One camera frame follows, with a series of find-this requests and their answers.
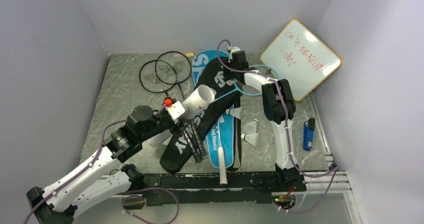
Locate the blue racket cover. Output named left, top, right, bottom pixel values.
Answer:
left=191, top=49, right=241, bottom=170

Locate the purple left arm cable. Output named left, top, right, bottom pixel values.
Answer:
left=22, top=104, right=180, bottom=224

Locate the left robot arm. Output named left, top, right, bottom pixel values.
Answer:
left=24, top=98, right=189, bottom=224

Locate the black racket cover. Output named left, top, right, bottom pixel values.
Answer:
left=159, top=58, right=242, bottom=174

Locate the blue white badminton racket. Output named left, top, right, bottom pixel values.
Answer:
left=198, top=64, right=279, bottom=186

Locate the white shuttlecock tube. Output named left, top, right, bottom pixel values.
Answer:
left=182, top=84, right=215, bottom=120

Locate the black badminton racket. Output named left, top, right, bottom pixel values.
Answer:
left=138, top=59, right=204, bottom=164
left=154, top=51, right=213, bottom=163

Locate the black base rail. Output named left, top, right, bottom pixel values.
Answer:
left=126, top=171, right=307, bottom=207

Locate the black badminton racket left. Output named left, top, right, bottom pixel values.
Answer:
left=138, top=59, right=204, bottom=164

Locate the blue black stapler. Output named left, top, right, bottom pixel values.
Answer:
left=302, top=117, right=316, bottom=151

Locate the black badminton racket right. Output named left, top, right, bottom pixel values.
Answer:
left=154, top=51, right=213, bottom=163

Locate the white plastic shuttlecock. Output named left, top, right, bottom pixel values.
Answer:
left=241, top=133, right=259, bottom=147
left=242, top=119, right=259, bottom=135
left=225, top=107, right=243, bottom=120

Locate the white dry erase board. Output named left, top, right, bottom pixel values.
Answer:
left=260, top=19, right=342, bottom=101

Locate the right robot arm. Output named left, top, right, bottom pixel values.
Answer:
left=222, top=45, right=304, bottom=192

